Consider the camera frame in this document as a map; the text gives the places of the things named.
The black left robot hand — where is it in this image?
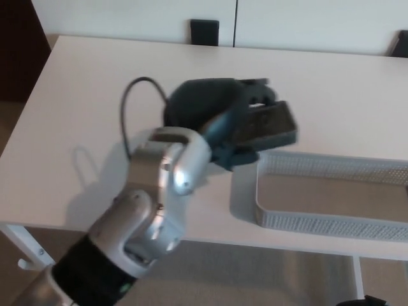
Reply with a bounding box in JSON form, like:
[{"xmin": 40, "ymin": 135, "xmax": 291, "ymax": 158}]
[{"xmin": 163, "ymin": 77, "xmax": 278, "ymax": 173}]

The white desk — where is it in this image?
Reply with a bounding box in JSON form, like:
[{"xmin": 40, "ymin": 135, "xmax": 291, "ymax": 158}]
[{"xmin": 0, "ymin": 34, "xmax": 408, "ymax": 304}]

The white cabinet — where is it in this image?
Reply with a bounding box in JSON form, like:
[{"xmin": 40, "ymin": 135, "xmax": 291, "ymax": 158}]
[{"xmin": 31, "ymin": 0, "xmax": 408, "ymax": 59}]

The dark brown door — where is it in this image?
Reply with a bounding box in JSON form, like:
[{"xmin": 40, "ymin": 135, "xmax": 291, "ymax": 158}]
[{"xmin": 0, "ymin": 0, "xmax": 54, "ymax": 105}]

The grey perforated plastic basket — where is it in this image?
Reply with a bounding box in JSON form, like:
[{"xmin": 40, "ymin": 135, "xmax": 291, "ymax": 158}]
[{"xmin": 253, "ymin": 150, "xmax": 408, "ymax": 242}]

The black cabinet handle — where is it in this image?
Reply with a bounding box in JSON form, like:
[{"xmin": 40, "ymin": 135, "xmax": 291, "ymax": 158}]
[
  {"xmin": 390, "ymin": 29, "xmax": 408, "ymax": 59},
  {"xmin": 189, "ymin": 18, "xmax": 221, "ymax": 47}
]

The grey felt board eraser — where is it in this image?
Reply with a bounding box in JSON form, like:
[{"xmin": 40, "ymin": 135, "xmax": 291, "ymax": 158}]
[{"xmin": 235, "ymin": 99, "xmax": 301, "ymax": 152}]

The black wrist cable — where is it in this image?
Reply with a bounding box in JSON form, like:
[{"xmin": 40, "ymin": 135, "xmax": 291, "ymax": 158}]
[{"xmin": 120, "ymin": 76, "xmax": 170, "ymax": 161}]

